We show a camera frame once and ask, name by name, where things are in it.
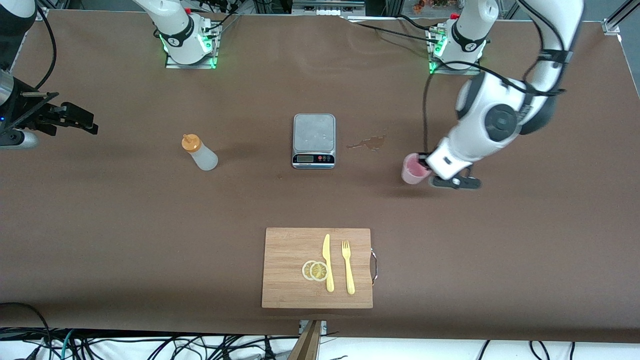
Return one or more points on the bamboo cutting board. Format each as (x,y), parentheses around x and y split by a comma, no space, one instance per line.
(290,260)

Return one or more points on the small metal bracket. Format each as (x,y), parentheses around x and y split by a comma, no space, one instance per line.
(324,327)

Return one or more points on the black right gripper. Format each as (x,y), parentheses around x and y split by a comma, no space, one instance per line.
(26,107)

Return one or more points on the yellow plastic fork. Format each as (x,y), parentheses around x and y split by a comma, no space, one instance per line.
(349,272)

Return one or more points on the brown table cover sheet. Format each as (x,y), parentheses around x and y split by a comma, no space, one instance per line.
(150,225)

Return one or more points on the yellow plastic knife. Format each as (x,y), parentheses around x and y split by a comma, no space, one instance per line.
(327,260)

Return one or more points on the aluminium corner bracket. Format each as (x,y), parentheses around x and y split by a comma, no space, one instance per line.
(611,26)

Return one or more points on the power strip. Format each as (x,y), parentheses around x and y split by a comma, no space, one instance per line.
(327,6)

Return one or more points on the silver digital kitchen scale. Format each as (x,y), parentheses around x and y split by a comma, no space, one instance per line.
(313,132)

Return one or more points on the translucent sauce bottle orange cap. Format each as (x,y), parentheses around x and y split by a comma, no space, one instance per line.
(202,156)

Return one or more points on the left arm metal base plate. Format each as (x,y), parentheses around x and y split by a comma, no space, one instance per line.
(455,71)

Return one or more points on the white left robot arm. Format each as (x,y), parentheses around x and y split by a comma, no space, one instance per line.
(495,120)

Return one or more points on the spilled liquid puddle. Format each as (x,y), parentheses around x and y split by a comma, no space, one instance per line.
(372,143)

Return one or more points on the pink plastic cup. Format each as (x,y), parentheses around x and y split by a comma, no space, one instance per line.
(412,172)

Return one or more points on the lemon slice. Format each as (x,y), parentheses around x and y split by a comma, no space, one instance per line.
(319,271)
(305,270)

